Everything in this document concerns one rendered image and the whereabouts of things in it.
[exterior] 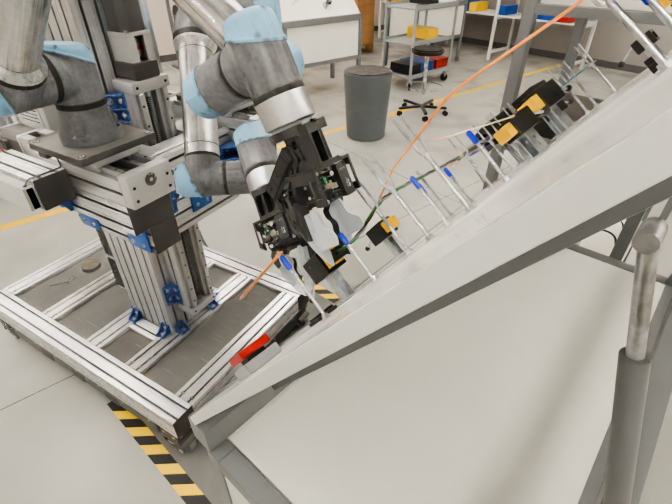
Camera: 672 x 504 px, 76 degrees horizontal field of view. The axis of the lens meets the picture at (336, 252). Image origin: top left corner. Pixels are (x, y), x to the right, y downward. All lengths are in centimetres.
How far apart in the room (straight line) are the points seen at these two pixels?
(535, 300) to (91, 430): 172
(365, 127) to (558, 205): 409
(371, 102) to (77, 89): 322
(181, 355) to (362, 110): 297
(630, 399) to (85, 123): 119
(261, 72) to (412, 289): 42
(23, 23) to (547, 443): 125
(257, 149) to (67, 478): 150
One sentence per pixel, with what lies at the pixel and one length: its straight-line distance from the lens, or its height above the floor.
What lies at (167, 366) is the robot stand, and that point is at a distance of 189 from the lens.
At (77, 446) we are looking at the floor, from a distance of 207.
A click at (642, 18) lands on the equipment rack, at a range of 142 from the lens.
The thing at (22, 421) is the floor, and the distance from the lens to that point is 226.
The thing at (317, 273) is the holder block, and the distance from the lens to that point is 70.
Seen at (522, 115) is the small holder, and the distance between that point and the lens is 72.
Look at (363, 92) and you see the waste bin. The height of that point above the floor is 48.
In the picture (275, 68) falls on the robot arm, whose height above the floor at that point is 145.
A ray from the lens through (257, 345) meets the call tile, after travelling 61.
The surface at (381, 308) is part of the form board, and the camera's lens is 27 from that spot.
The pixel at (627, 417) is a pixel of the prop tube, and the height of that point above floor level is 126.
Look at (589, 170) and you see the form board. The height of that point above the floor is 151.
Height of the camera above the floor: 158
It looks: 36 degrees down
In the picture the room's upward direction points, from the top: straight up
